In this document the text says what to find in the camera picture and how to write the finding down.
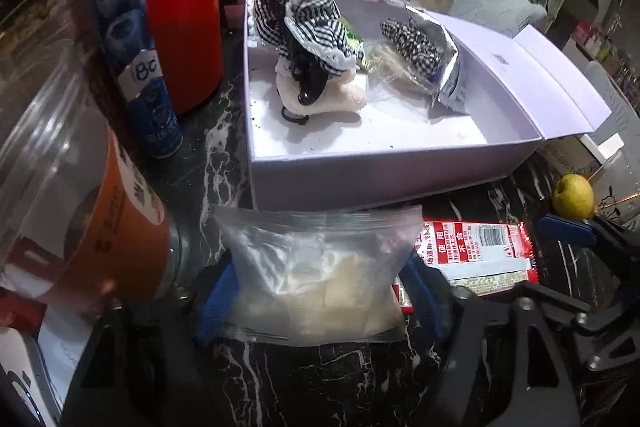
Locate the pale lilac gift box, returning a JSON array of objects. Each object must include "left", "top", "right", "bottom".
[{"left": 244, "top": 0, "right": 613, "bottom": 212}]

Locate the cartoon print glass mug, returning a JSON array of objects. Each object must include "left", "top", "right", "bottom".
[{"left": 587, "top": 147, "right": 640, "bottom": 220}]

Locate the clear zip bag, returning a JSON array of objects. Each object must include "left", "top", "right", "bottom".
[{"left": 210, "top": 203, "right": 426, "bottom": 348}]

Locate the white electronic device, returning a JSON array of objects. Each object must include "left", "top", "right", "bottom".
[{"left": 0, "top": 327, "right": 66, "bottom": 427}]

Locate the pale blue quilted cushion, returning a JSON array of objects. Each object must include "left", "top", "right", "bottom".
[{"left": 450, "top": 0, "right": 548, "bottom": 38}]

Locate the yellow round fruit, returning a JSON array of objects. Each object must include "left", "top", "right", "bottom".
[{"left": 551, "top": 174, "right": 595, "bottom": 222}]

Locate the red canister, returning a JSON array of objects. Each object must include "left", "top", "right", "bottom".
[{"left": 140, "top": 0, "right": 223, "bottom": 116}]

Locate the green sauce packet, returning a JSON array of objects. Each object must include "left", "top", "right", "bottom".
[{"left": 340, "top": 19, "right": 381, "bottom": 72}]

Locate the blue printed tube can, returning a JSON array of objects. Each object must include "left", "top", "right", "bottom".
[{"left": 75, "top": 0, "right": 183, "bottom": 159}]

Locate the silver foil snack packet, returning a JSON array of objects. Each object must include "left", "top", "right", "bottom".
[{"left": 405, "top": 4, "right": 473, "bottom": 115}]

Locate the black white checkered scrunchie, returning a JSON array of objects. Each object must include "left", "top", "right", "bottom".
[{"left": 380, "top": 18, "right": 443, "bottom": 80}]

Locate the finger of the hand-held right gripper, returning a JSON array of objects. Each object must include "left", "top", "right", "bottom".
[
  {"left": 539, "top": 215, "right": 640, "bottom": 278},
  {"left": 545, "top": 294, "right": 640, "bottom": 378}
]

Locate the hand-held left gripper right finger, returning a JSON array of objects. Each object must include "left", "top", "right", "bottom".
[{"left": 397, "top": 254, "right": 583, "bottom": 427}]

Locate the small labelled cardboard box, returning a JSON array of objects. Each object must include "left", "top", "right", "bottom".
[{"left": 537, "top": 134, "right": 606, "bottom": 180}]

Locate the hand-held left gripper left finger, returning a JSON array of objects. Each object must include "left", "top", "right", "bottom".
[{"left": 60, "top": 257, "right": 241, "bottom": 427}]

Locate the red printed packet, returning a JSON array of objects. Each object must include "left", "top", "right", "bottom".
[{"left": 392, "top": 219, "right": 538, "bottom": 313}]

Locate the plush doll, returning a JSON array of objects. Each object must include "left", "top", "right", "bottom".
[{"left": 252, "top": 0, "right": 368, "bottom": 128}]

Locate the row of small bottles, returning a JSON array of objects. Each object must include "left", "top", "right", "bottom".
[{"left": 570, "top": 17, "right": 640, "bottom": 82}]

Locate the clear jar with orange label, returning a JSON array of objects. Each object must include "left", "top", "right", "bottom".
[{"left": 0, "top": 52, "right": 171, "bottom": 323}]

